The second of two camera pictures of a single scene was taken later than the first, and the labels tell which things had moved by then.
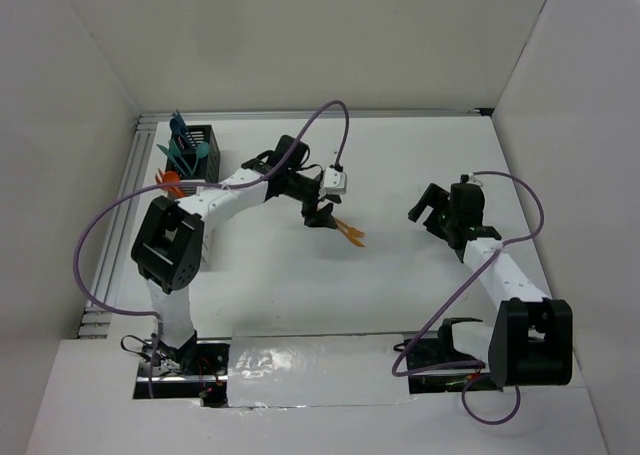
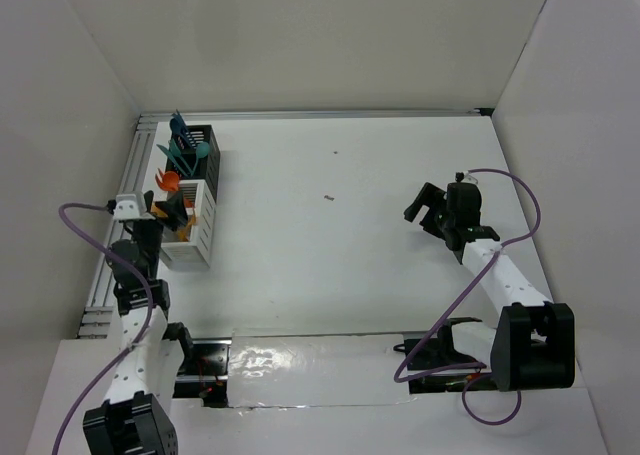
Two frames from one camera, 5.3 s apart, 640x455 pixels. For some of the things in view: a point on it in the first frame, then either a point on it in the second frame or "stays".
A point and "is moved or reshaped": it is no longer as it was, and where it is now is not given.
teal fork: x=176 y=150 stays
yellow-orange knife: x=350 y=237 is moved or reshaped
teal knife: x=173 y=161 stays
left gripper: x=319 y=218 to x=174 y=209
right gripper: x=438 y=198 stays
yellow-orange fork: x=351 y=230 is moved or reshaped
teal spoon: x=202 y=150 stays
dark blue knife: x=184 y=129 stays
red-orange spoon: x=173 y=177 stays
